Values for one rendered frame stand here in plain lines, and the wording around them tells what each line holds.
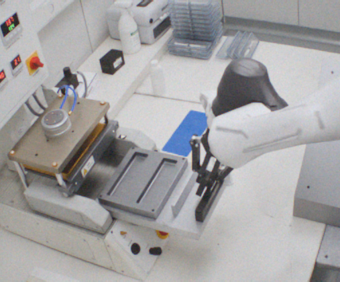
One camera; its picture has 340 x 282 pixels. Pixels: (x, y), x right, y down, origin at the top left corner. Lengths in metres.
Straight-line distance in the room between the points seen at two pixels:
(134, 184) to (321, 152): 0.53
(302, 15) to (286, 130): 2.94
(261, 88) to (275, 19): 2.86
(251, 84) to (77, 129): 0.56
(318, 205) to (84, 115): 0.70
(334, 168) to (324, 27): 2.39
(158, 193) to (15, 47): 0.55
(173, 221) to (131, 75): 0.95
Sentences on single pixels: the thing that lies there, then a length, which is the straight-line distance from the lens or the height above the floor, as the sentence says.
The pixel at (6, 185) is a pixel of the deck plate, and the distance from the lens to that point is 1.56.
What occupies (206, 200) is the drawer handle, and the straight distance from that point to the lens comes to 1.24.
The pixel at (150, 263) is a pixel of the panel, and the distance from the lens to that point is 1.44.
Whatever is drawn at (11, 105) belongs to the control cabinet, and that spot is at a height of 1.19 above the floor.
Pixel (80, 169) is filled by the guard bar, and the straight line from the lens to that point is 1.33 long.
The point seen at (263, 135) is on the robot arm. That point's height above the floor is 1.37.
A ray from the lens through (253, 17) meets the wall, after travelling 3.85.
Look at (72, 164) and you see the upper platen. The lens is 1.33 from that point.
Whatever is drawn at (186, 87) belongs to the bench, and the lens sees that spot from 2.03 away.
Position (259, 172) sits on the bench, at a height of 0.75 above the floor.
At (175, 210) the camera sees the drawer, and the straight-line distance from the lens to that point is 1.25.
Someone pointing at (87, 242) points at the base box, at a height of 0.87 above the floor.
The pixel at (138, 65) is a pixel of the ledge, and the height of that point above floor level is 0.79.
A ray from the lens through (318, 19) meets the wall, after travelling 3.72.
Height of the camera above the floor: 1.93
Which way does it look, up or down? 41 degrees down
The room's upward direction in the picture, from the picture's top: 10 degrees counter-clockwise
